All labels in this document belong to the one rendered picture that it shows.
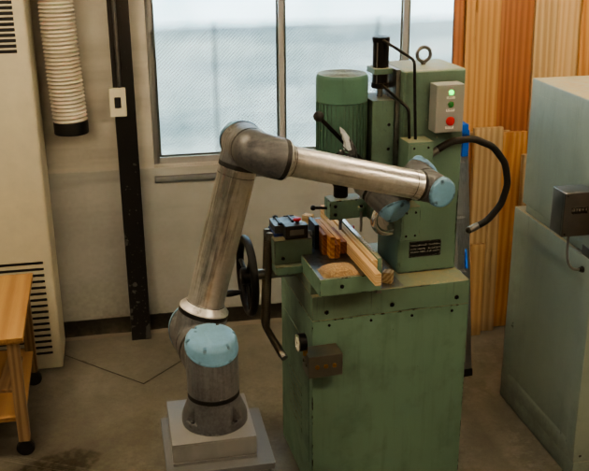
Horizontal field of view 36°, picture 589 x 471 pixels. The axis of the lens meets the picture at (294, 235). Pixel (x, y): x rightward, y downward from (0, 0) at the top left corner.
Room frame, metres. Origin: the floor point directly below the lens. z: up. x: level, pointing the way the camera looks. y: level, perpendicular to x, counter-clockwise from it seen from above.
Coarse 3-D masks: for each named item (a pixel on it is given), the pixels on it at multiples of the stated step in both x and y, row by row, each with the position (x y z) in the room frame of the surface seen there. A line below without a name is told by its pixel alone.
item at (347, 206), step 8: (328, 200) 2.97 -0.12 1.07; (336, 200) 2.96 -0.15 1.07; (344, 200) 2.96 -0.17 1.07; (352, 200) 2.97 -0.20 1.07; (360, 200) 2.98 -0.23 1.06; (328, 208) 2.96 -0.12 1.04; (336, 208) 2.95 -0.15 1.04; (344, 208) 2.96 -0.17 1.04; (352, 208) 2.97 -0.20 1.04; (328, 216) 2.96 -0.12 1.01; (336, 216) 2.95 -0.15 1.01; (344, 216) 2.96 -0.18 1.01; (352, 216) 2.97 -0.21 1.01
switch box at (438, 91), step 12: (432, 84) 2.94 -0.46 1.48; (444, 84) 2.91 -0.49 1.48; (456, 84) 2.92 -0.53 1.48; (432, 96) 2.93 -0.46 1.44; (444, 96) 2.90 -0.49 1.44; (456, 96) 2.91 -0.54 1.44; (432, 108) 2.93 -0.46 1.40; (444, 108) 2.90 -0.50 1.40; (456, 108) 2.91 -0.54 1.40; (432, 120) 2.92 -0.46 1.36; (444, 120) 2.90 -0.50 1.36; (456, 120) 2.92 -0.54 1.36; (444, 132) 2.91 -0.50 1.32
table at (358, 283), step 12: (312, 252) 2.90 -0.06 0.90; (288, 264) 2.86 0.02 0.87; (300, 264) 2.86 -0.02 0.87; (312, 264) 2.78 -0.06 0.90; (324, 264) 2.78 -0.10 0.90; (312, 276) 2.73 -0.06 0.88; (348, 276) 2.68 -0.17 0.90; (360, 276) 2.69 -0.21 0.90; (324, 288) 2.66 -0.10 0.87; (336, 288) 2.67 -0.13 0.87; (348, 288) 2.68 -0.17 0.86; (360, 288) 2.69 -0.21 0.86; (372, 288) 2.70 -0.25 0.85
